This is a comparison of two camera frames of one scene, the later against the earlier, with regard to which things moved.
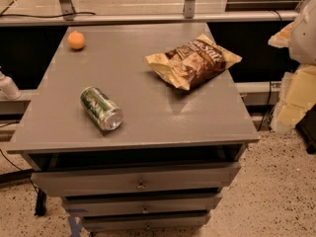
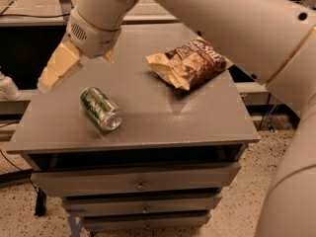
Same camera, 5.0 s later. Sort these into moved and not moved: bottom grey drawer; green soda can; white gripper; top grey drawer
Moved: white gripper
Not moved: bottom grey drawer; green soda can; top grey drawer
